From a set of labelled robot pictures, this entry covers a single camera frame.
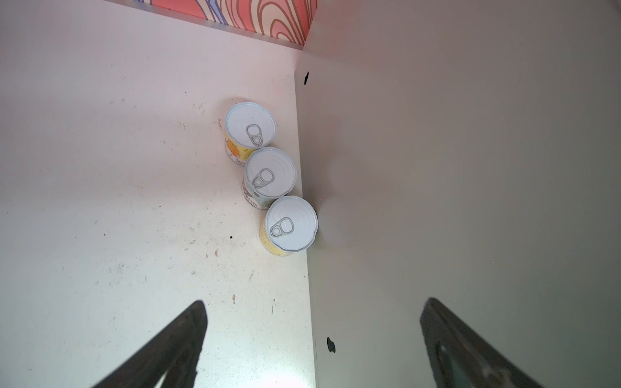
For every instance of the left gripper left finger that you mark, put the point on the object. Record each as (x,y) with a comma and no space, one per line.
(169,359)

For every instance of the can row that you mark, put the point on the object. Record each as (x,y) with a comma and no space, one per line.
(269,174)
(248,127)
(289,226)

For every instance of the grey metal cabinet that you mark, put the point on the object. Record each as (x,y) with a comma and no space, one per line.
(467,151)

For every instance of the can left row back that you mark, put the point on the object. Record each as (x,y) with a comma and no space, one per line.
(248,127)

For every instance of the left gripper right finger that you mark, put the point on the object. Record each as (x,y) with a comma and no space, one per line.
(459,357)

